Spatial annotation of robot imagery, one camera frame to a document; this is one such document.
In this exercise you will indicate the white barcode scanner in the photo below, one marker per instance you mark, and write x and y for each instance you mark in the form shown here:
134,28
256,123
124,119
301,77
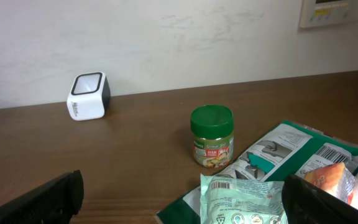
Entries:
89,96

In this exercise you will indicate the light green tissue pack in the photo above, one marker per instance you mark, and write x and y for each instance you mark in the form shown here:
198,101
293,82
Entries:
236,201

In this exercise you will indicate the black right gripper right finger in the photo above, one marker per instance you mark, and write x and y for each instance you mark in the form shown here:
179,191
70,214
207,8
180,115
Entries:
304,203

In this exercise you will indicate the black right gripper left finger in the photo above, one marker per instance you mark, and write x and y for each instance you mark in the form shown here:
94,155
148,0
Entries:
56,201

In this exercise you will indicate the wall thermostat panel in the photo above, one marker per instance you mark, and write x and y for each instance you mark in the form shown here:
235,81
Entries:
317,13

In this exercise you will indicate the orange snack packet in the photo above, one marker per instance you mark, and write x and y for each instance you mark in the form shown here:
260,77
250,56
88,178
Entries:
334,179

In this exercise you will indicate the green 3M package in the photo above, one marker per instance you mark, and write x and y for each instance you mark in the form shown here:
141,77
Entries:
290,148

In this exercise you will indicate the green lid jar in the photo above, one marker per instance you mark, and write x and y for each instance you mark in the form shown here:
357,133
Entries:
213,130

